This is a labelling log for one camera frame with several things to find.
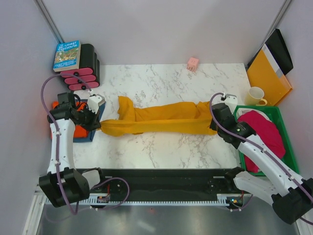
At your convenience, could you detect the mustard yellow t shirt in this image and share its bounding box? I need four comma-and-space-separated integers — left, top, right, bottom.
100, 96, 217, 137

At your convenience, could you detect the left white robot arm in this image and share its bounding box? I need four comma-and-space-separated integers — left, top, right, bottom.
39, 93, 108, 208

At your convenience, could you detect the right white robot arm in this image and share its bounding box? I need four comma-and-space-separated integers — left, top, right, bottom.
209, 103, 313, 224

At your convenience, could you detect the white cloth in bin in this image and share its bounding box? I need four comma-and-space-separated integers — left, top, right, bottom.
236, 108, 272, 123

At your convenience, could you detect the orange folded t shirt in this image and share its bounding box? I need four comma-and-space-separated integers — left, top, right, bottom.
50, 100, 91, 139

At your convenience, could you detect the pale yellow mug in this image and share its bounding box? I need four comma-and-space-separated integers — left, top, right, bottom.
244, 87, 268, 106

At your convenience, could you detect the black pink drawer organizer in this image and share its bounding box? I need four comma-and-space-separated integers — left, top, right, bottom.
61, 44, 100, 91

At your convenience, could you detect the magenta t shirt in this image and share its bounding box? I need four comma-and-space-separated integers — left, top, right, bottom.
238, 121, 286, 159

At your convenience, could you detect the blue treehouse book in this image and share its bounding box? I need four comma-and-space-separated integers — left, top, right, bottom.
53, 40, 81, 72

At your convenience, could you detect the green plastic bin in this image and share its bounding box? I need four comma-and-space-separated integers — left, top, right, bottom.
234, 106, 299, 173

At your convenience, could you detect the orange envelope folder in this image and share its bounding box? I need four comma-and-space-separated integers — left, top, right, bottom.
247, 44, 292, 106

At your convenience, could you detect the pink cube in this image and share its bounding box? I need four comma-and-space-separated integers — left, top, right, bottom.
186, 57, 199, 72

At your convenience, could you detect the black white folder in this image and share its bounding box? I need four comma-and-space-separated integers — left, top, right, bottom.
247, 28, 294, 76

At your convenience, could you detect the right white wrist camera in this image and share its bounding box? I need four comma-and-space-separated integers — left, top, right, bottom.
221, 93, 238, 114

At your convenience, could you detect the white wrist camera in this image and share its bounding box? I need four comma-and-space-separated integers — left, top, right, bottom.
221, 93, 238, 114
87, 94, 106, 114

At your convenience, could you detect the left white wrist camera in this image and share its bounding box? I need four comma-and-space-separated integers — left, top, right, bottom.
87, 94, 106, 114

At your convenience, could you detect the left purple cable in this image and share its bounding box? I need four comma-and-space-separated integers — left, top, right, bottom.
40, 74, 93, 216

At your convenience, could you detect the white slotted cable duct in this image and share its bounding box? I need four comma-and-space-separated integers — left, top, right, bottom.
43, 193, 243, 207

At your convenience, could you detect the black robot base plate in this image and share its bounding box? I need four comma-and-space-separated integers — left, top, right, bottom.
91, 167, 243, 201

